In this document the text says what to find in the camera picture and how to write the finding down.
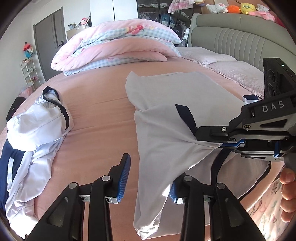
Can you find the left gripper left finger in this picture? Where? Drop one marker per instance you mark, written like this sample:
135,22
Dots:
64,218

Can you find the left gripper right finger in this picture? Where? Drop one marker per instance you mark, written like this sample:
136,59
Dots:
228,218

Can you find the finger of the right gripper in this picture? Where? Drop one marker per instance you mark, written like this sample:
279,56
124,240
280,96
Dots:
212,133
263,150

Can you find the white navy-trimmed jacket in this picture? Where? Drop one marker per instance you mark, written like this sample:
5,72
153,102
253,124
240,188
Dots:
167,146

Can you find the white navy-trimmed pants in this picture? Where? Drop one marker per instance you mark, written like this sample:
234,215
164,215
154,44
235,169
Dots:
33,139

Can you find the person's right hand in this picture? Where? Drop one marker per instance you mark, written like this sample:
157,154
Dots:
288,192

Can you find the grey padded headboard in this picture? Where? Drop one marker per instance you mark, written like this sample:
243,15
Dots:
244,37

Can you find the pink bed sheet mattress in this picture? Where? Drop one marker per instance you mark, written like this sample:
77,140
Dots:
104,129

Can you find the pink white plush toy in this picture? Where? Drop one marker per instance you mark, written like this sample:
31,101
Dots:
262,12

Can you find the white black wardrobe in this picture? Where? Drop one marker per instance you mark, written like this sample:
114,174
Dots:
154,10

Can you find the yellow plush toy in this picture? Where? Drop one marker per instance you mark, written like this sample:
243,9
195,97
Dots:
247,8

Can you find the orange plush toy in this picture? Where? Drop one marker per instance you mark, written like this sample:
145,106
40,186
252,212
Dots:
234,9

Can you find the black bag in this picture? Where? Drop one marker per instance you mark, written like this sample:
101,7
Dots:
16,104

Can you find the pink hanging garment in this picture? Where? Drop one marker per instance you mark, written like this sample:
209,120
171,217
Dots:
177,5

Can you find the folded pink checkered quilt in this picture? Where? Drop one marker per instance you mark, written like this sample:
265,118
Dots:
115,43

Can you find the red blue plush toy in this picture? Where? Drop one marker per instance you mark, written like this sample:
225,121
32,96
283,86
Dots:
28,50

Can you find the silver drawer cabinet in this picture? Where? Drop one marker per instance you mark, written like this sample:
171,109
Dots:
73,30

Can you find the grey door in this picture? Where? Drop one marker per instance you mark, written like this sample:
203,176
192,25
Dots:
49,36

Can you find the white wire shelf rack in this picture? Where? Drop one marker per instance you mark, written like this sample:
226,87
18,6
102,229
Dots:
30,73

